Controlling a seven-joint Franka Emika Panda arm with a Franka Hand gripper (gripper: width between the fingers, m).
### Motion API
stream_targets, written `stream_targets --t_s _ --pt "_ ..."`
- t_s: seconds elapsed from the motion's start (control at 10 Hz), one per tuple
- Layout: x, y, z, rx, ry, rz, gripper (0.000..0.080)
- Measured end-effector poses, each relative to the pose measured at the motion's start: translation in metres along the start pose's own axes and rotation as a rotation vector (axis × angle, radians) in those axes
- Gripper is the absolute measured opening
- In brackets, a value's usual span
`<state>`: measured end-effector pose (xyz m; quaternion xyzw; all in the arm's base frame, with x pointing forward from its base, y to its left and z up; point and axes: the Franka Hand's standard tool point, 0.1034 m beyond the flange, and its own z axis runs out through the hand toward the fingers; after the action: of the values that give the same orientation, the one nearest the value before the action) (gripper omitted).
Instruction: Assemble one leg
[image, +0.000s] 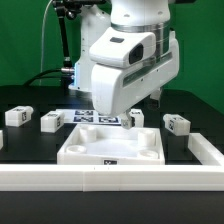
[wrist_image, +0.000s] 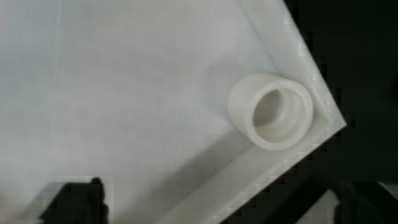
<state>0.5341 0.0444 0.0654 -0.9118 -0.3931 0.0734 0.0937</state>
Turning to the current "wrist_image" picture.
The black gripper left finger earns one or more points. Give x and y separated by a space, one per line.
77 206

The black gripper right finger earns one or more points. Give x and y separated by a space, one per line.
367 204

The white square table top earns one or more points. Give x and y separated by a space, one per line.
118 69

